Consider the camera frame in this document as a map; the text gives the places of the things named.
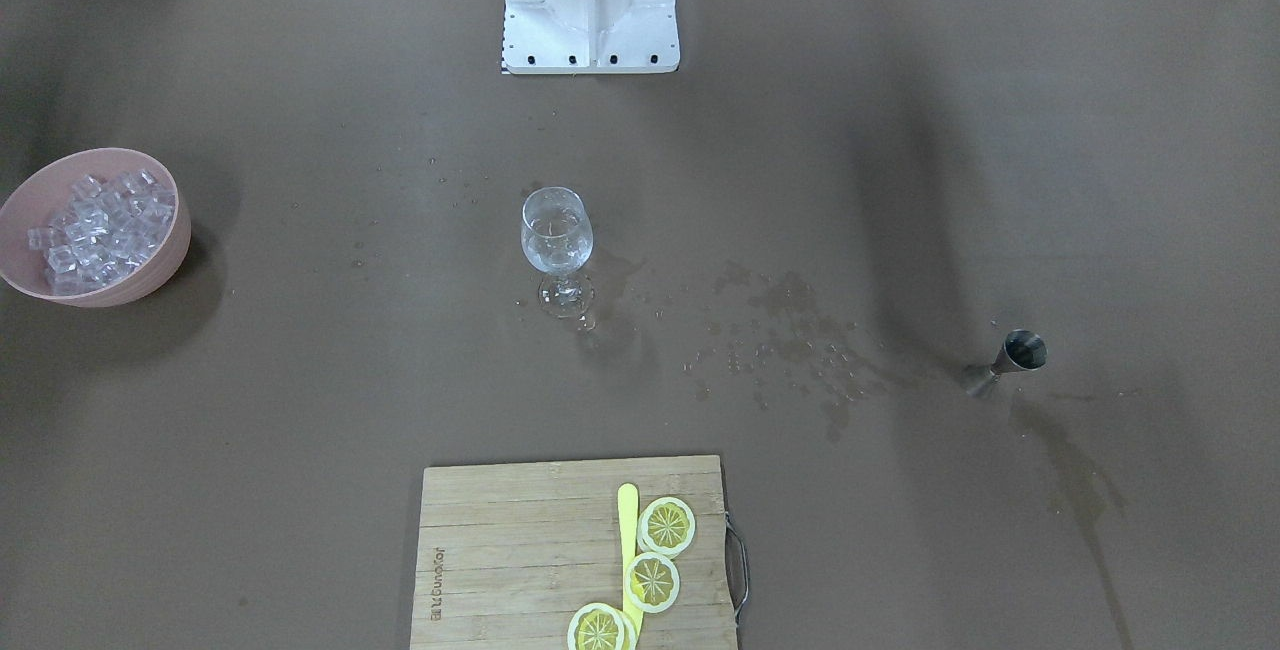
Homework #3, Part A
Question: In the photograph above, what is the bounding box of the steel double jigger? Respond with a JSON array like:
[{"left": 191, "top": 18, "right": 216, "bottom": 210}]
[{"left": 963, "top": 328, "right": 1048, "bottom": 398}]

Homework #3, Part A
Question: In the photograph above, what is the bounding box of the clear wine glass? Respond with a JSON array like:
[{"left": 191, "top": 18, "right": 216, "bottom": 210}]
[{"left": 521, "top": 188, "right": 594, "bottom": 319}]

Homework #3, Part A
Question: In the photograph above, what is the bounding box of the clear ice cube pile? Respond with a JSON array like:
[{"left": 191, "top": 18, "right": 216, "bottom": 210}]
[{"left": 26, "top": 168, "right": 178, "bottom": 296}]

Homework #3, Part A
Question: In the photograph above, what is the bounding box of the yellow plastic knife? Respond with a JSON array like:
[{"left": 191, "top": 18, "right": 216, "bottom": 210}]
[{"left": 616, "top": 482, "right": 643, "bottom": 649}]

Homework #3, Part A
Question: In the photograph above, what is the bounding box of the lemon slice far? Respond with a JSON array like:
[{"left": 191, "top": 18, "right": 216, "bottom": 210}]
[{"left": 636, "top": 496, "right": 698, "bottom": 559}]

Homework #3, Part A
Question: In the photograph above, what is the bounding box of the lemon slice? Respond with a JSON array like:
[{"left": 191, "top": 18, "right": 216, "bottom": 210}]
[
  {"left": 623, "top": 553, "right": 681, "bottom": 614},
  {"left": 564, "top": 603, "right": 635, "bottom": 650},
  {"left": 636, "top": 496, "right": 698, "bottom": 559}
]

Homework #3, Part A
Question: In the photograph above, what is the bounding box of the lemon slice middle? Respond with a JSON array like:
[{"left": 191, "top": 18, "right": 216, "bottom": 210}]
[{"left": 623, "top": 553, "right": 681, "bottom": 614}]

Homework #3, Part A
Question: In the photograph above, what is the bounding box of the bamboo cutting board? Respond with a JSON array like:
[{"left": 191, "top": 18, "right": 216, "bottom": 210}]
[{"left": 410, "top": 456, "right": 739, "bottom": 649}]

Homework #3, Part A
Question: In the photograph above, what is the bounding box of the lemon slice near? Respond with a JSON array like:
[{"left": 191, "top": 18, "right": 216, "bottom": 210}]
[{"left": 564, "top": 603, "right": 635, "bottom": 650}]

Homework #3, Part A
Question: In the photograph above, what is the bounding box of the pink bowl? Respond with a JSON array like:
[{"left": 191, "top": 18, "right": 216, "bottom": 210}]
[{"left": 3, "top": 147, "right": 192, "bottom": 308}]

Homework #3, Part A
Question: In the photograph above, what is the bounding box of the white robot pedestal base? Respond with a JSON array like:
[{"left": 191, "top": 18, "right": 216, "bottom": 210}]
[{"left": 500, "top": 0, "right": 681, "bottom": 75}]

